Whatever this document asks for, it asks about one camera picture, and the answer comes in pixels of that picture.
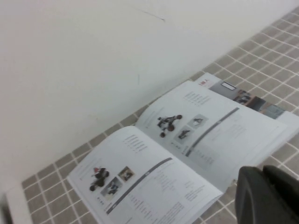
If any white product catalogue book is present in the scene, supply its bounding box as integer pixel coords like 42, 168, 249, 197
66, 72, 294, 224

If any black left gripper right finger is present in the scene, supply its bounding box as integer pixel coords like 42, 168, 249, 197
263, 165, 299, 224

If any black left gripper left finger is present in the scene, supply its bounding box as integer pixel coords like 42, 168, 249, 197
234, 166, 288, 224

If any grey white-checked tablecloth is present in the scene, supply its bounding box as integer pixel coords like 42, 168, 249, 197
22, 6, 299, 224

